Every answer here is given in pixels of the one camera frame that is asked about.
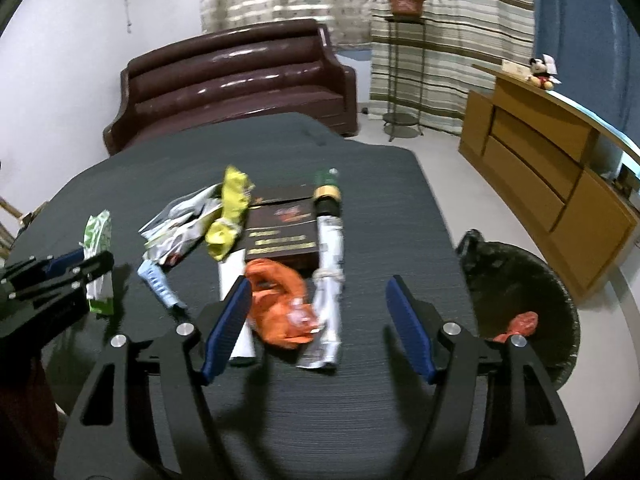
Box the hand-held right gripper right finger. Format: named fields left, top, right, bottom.
left=385, top=275, right=586, bottom=480

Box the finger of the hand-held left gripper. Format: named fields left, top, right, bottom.
left=0, top=249, right=85, bottom=286
left=15, top=251, right=115, bottom=307

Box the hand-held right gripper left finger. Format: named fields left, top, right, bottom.
left=55, top=275, right=254, bottom=480

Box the green snack wrapper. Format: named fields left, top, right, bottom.
left=82, top=210, right=115, bottom=316

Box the white printed packet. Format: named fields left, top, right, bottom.
left=217, top=260, right=258, bottom=366

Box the orange plastic bag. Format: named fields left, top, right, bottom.
left=487, top=311, right=541, bottom=346
left=244, top=258, right=321, bottom=348

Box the twisted white printed wrapper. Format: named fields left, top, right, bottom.
left=297, top=212, right=347, bottom=371

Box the yellow wrapper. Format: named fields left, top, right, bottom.
left=205, top=165, right=251, bottom=262

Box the trash bin with black bag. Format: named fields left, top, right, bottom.
left=454, top=229, right=581, bottom=391

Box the white red wrapper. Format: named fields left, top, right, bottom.
left=145, top=220, right=213, bottom=267

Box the dark brown box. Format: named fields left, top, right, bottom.
left=242, top=185, right=321, bottom=267

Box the orange plastic bag in bin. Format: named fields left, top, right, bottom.
left=487, top=311, right=541, bottom=346

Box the white silver wrapper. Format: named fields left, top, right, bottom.
left=137, top=183, right=223, bottom=238

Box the green bottle with gold label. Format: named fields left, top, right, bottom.
left=312, top=167, right=343, bottom=217

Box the wooden cabinet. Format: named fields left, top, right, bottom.
left=457, top=62, right=640, bottom=301

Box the black metal plant stand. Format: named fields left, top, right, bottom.
left=382, top=14, right=426, bottom=142

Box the brown leather sofa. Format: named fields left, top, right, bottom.
left=102, top=18, right=361, bottom=156

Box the small white box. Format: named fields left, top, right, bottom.
left=501, top=59, right=531, bottom=80

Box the mouse plush toy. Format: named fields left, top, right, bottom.
left=525, top=55, right=561, bottom=92

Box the green striped curtain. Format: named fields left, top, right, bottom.
left=367, top=0, right=536, bottom=136

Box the blue curtain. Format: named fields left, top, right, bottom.
left=527, top=0, right=640, bottom=186

